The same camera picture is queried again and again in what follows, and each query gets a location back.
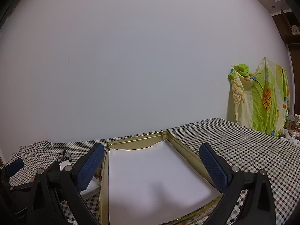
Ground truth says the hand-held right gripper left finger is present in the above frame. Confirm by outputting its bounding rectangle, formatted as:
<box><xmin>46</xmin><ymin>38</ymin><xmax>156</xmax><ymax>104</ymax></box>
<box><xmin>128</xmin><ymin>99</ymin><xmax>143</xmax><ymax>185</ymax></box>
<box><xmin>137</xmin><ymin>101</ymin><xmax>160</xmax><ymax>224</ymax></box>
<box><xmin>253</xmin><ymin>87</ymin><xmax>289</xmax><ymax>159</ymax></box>
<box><xmin>29</xmin><ymin>142</ymin><xmax>104</xmax><ymax>225</ymax></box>

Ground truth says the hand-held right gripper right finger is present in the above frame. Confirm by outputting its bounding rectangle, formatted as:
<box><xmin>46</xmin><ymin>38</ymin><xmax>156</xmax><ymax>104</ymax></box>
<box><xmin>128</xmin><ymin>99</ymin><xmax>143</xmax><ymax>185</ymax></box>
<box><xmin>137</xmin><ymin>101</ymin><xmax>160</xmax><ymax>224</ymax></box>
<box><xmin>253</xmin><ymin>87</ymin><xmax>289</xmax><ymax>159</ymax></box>
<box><xmin>199</xmin><ymin>143</ymin><xmax>276</xmax><ymax>225</ymax></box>

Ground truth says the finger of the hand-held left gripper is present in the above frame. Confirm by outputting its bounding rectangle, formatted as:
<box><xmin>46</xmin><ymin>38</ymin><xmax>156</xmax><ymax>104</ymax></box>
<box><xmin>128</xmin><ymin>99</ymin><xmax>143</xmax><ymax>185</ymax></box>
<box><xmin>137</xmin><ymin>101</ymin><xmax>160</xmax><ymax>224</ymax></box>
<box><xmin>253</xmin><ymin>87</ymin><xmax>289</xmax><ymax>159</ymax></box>
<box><xmin>3</xmin><ymin>159</ymin><xmax>24</xmax><ymax>177</ymax></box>

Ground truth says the white box with red label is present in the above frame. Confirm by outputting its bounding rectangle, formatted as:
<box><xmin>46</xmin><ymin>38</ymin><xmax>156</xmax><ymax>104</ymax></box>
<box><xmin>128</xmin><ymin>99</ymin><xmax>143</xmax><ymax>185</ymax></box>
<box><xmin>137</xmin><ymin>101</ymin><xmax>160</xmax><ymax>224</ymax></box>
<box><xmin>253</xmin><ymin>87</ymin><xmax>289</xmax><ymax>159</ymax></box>
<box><xmin>81</xmin><ymin>177</ymin><xmax>101</xmax><ymax>198</ymax></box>

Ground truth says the white charger plug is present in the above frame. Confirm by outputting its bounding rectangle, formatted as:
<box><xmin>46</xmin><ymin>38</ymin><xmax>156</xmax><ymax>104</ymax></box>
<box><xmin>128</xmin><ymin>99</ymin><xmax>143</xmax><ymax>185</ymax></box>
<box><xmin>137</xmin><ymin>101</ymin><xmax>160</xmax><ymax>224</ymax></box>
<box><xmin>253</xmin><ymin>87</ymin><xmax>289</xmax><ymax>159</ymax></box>
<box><xmin>59</xmin><ymin>160</ymin><xmax>72</xmax><ymax>171</ymax></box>

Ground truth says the black patterned hair claw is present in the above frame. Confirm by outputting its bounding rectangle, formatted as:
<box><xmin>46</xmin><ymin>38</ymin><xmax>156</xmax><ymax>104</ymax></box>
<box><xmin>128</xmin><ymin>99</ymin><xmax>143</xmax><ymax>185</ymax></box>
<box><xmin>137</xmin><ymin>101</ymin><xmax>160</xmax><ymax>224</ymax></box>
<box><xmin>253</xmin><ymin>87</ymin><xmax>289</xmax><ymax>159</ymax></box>
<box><xmin>57</xmin><ymin>150</ymin><xmax>72</xmax><ymax>162</ymax></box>

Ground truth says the gold metal tin box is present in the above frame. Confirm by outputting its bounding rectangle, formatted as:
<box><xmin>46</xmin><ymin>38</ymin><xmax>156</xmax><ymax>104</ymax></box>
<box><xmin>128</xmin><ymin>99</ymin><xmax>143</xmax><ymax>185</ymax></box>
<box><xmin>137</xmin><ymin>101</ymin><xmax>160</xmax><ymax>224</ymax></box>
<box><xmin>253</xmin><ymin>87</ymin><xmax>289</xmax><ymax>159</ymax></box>
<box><xmin>98</xmin><ymin>131</ymin><xmax>223</xmax><ymax>225</ymax></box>

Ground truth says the checkered tablecloth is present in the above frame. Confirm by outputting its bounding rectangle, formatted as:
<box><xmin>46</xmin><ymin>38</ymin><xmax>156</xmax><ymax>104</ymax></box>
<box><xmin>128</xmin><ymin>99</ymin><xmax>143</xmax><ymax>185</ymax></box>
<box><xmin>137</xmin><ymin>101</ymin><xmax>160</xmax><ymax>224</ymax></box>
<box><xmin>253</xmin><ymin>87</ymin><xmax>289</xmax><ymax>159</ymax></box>
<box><xmin>5</xmin><ymin>118</ymin><xmax>300</xmax><ymax>225</ymax></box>

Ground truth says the green yellow printed cloth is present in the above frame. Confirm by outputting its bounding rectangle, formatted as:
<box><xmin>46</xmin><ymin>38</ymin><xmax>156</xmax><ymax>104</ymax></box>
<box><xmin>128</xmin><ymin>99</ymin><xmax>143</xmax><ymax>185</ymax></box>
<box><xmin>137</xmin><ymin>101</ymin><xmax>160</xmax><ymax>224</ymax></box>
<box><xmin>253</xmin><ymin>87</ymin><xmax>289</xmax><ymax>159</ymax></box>
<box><xmin>228</xmin><ymin>57</ymin><xmax>290</xmax><ymax>137</ymax></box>

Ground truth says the brown wooden cabinet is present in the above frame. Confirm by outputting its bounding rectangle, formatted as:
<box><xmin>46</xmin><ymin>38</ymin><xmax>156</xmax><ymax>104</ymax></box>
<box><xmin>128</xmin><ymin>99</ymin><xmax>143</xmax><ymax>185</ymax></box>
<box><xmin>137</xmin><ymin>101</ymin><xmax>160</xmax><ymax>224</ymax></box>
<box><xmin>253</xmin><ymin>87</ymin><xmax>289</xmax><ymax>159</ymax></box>
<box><xmin>272</xmin><ymin>8</ymin><xmax>300</xmax><ymax>113</ymax></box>

